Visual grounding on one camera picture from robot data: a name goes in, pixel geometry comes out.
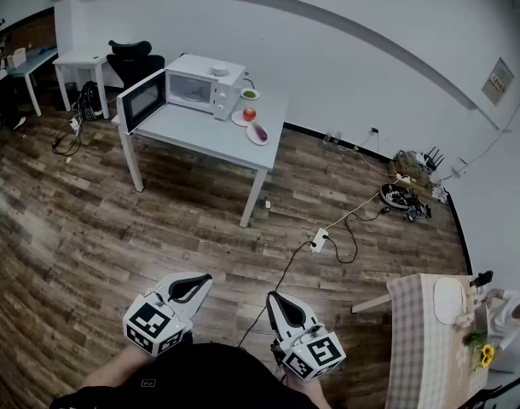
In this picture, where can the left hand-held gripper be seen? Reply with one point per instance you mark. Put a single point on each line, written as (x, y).
(155, 324)

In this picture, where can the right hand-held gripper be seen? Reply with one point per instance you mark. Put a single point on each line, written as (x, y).
(317, 354)

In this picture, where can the white eggplant plate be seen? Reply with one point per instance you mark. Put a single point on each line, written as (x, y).
(253, 136)

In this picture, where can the purple eggplant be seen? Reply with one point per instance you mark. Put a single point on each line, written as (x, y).
(261, 133)

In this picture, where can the white microwave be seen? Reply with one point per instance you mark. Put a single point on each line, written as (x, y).
(226, 88)

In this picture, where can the person's right forearm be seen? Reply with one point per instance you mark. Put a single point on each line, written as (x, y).
(304, 392)

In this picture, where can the person's left forearm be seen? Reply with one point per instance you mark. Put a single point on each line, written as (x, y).
(119, 366)

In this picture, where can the pale wooden bar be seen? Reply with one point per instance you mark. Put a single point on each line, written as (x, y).
(371, 303)

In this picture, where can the person's black clothing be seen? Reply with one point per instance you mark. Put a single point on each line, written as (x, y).
(209, 377)

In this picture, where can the checked cloth table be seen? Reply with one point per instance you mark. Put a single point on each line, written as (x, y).
(417, 356)

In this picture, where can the grey table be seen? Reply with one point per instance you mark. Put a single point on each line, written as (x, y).
(200, 132)

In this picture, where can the white oval placemat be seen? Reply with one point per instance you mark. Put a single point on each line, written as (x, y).
(448, 301)

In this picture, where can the black bowl of parts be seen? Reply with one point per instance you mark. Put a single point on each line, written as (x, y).
(396, 196)

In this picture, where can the pale flower bunch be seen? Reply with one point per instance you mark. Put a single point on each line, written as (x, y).
(462, 321)

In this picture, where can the white apple plate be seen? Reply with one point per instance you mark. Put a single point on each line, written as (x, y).
(238, 119)

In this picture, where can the red apple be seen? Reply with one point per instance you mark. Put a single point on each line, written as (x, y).
(249, 114)

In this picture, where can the brown bag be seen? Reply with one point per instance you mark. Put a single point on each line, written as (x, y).
(407, 166)

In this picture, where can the white plate with green food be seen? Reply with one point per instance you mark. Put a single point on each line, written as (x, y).
(244, 96)

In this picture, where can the yellow sunflower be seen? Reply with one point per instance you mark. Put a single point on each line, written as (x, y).
(487, 352)

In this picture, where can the small white power strip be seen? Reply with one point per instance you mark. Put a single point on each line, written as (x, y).
(74, 125)

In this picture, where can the green chopped food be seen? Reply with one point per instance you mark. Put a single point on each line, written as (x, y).
(250, 94)

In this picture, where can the router with black antennas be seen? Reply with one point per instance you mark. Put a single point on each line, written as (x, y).
(430, 160)

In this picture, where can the black backpack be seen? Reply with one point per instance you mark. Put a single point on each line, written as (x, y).
(90, 100)

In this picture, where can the white bowl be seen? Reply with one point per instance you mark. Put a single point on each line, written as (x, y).
(220, 70)

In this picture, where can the black office chair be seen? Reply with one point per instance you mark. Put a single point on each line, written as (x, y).
(134, 66)

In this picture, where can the black tripod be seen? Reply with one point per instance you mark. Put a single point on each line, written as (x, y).
(515, 381)

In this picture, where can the small white table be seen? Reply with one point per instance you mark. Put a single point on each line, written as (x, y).
(81, 60)

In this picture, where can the long pale blue table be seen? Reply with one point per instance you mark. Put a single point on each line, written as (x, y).
(34, 64)

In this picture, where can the cardboard box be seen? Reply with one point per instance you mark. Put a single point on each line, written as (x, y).
(16, 59)

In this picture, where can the wall socket with chargers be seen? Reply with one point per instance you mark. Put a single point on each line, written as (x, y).
(333, 138)

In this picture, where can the black camera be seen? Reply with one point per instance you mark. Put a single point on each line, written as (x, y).
(483, 278)

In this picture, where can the wall poster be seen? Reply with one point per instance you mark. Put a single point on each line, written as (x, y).
(498, 81)

